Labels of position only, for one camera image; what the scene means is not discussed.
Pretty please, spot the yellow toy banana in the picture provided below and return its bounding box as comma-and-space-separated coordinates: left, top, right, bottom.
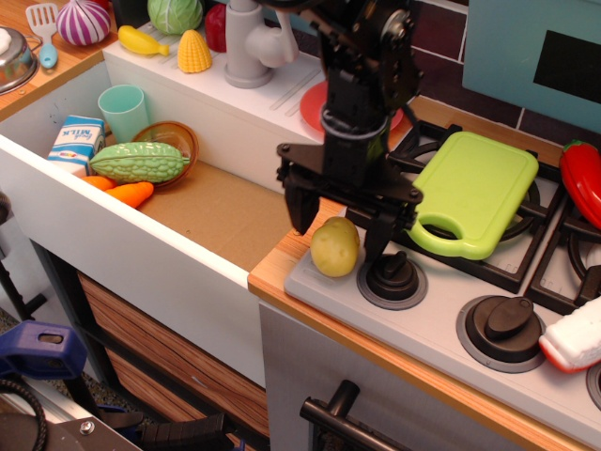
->
117, 25, 170, 56

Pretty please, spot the black right burner grate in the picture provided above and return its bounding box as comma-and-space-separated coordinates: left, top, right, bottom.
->
526, 198, 600, 315

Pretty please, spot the blue clamp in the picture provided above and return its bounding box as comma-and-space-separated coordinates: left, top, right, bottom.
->
1, 320, 87, 380

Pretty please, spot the black left burner grate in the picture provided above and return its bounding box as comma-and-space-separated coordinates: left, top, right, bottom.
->
345, 119, 567, 295

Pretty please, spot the green toy cabbage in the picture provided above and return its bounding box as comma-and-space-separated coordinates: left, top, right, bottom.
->
146, 0, 204, 35

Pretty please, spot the green plastic cutting board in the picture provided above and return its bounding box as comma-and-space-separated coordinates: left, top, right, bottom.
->
408, 132, 539, 260

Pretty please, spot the grey toy faucet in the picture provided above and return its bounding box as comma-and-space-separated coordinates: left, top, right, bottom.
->
224, 1, 300, 89

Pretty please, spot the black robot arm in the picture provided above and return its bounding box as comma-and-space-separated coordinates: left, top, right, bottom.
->
265, 1, 423, 262

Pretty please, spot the toy milk carton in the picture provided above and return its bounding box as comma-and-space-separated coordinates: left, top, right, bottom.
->
47, 115, 105, 178

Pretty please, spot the red plastic plate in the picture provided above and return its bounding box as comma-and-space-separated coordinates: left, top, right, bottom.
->
300, 81, 409, 145

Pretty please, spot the black oven door handle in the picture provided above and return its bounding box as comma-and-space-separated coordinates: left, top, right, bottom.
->
300, 380, 407, 450

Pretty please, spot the white red toy bottle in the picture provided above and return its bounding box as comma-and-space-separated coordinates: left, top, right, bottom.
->
539, 298, 600, 373

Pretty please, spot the small black stove knob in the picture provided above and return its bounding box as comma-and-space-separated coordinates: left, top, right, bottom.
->
357, 251, 428, 311

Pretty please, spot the purple striped toy onion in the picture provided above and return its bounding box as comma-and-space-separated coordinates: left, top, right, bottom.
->
56, 1, 111, 46

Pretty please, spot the yellow toy corn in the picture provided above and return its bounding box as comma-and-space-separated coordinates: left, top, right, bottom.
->
177, 29, 212, 73

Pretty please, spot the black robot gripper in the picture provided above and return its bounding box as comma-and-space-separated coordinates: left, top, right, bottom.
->
277, 110, 424, 262

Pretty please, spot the red toy bell pepper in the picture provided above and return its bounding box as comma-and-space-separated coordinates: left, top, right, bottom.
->
205, 3, 226, 53

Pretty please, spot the black burner grate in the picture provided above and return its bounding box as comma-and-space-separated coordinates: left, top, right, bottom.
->
345, 119, 567, 295
526, 198, 600, 315

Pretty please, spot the white blue toy spatula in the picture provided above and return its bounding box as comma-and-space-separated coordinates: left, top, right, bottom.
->
25, 3, 59, 70

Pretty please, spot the large black stove knob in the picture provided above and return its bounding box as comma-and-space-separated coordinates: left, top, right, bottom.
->
455, 295, 546, 374

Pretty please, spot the green toy bitter gourd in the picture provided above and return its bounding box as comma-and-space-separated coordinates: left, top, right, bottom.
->
90, 142, 190, 184

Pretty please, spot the metal pot with lid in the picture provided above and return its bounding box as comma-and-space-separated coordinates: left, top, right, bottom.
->
1, 26, 42, 95

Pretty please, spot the orange translucent bowl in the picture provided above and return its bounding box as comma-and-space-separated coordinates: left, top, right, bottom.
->
133, 121, 199, 189

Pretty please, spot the orange toy carrot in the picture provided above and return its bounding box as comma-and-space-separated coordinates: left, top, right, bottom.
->
106, 181, 154, 209
82, 176, 117, 192

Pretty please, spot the red toy chili pepper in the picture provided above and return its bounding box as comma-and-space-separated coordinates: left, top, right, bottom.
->
560, 140, 600, 228

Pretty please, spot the grey stove top panel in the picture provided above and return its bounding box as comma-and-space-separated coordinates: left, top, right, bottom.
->
284, 119, 601, 450

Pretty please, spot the yellow toy potato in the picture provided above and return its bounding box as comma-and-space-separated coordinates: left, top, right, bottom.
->
310, 217, 360, 277

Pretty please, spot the teal plastic cup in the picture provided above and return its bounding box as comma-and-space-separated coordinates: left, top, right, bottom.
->
98, 85, 150, 143

